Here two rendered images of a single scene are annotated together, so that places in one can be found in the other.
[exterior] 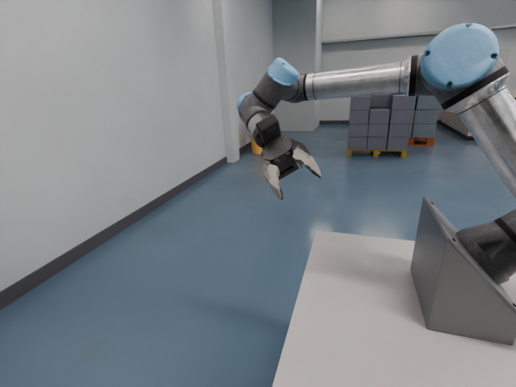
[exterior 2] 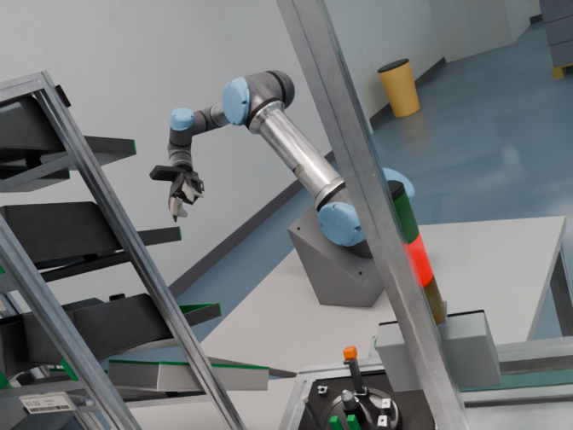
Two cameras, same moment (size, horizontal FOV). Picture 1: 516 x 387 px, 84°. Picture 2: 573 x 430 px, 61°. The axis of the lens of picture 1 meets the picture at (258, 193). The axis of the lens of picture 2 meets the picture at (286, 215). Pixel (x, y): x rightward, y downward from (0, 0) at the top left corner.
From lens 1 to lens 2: 1.12 m
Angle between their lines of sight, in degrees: 23
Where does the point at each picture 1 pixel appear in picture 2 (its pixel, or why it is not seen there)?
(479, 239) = not seen: hidden behind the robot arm
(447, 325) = (328, 299)
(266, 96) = (174, 141)
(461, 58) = (233, 106)
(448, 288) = (309, 267)
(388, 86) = not seen: hidden behind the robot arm
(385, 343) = (281, 318)
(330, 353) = (240, 328)
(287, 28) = not seen: outside the picture
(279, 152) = (176, 187)
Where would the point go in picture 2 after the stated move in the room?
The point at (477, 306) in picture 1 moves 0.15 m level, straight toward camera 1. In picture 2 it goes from (333, 278) to (289, 308)
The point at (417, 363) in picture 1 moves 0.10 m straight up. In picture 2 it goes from (291, 328) to (277, 299)
